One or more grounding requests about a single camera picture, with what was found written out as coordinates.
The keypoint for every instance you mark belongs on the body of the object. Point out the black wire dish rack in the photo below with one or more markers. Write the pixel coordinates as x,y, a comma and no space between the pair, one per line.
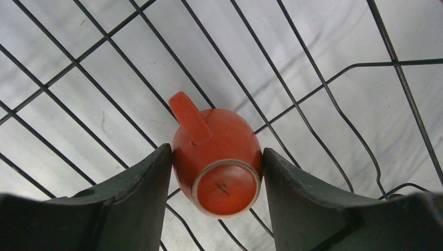
348,91

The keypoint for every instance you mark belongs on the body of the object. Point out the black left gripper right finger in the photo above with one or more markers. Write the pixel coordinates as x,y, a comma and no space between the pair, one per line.
307,213

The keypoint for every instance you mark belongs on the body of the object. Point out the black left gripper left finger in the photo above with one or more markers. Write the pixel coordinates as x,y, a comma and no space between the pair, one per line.
125,212

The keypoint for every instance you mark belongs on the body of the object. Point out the orange cup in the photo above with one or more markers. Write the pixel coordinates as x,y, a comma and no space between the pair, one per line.
217,159

